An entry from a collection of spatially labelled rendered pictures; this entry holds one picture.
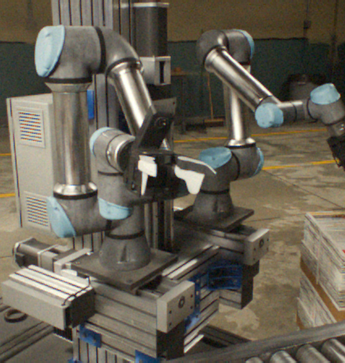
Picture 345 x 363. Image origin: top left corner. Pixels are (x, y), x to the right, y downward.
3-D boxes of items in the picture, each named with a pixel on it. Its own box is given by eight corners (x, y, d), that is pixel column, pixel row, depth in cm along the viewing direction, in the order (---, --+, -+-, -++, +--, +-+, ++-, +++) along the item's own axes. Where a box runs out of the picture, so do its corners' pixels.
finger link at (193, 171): (219, 198, 90) (176, 187, 95) (224, 166, 89) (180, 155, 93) (210, 202, 87) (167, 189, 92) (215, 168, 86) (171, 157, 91)
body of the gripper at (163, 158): (176, 198, 94) (147, 181, 104) (182, 151, 92) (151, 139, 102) (138, 198, 90) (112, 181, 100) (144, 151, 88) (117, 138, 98)
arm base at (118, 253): (87, 262, 147) (86, 229, 144) (122, 245, 159) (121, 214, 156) (128, 275, 139) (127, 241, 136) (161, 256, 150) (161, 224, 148)
